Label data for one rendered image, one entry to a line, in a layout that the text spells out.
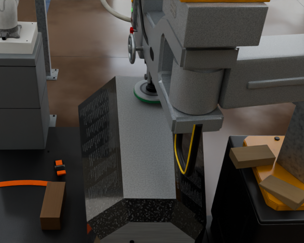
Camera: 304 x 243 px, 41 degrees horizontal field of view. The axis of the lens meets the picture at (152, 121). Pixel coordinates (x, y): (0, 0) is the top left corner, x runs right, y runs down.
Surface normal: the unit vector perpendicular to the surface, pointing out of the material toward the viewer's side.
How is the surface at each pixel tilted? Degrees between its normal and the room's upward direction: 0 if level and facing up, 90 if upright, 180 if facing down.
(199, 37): 90
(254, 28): 90
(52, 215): 0
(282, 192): 11
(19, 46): 90
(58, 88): 0
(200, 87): 90
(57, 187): 0
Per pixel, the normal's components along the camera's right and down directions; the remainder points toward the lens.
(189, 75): -0.43, 0.52
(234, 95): 0.26, 0.60
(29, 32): 0.09, -0.78
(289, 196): -0.06, -0.87
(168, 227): 0.05, 0.61
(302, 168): -0.82, 0.30
